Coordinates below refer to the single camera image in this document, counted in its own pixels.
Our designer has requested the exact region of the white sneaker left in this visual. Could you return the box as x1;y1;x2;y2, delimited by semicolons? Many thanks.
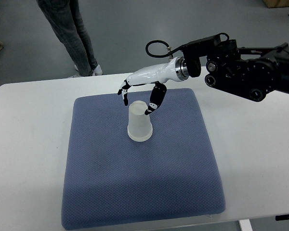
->
68;74;82;78

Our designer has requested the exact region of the white paper cup on mat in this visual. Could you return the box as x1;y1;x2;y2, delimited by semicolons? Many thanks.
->
127;101;153;142

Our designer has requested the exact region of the white table leg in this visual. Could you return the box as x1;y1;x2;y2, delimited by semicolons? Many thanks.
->
238;219;253;231

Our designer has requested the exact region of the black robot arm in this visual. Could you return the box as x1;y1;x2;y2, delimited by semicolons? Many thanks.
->
180;33;289;102

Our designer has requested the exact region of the white sneaker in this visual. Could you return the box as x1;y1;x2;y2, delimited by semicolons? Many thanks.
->
68;74;82;78
74;64;104;76

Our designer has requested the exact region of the black table control panel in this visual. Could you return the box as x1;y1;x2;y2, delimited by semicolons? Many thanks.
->
275;214;289;221

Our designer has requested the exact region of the person in grey jeans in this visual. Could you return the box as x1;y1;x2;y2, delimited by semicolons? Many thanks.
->
37;0;98;77

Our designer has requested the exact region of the white sneaker right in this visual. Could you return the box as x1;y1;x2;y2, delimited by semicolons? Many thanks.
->
74;64;104;76

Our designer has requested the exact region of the blue quilted cushion mat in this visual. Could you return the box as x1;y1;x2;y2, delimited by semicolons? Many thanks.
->
61;88;225;230

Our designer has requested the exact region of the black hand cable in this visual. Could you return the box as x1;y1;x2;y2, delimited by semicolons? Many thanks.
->
145;40;184;59

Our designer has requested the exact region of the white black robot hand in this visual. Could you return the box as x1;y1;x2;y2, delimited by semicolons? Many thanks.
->
118;57;189;115

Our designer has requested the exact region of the cardboard box corner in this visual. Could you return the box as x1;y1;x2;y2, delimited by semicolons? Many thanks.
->
263;0;289;8

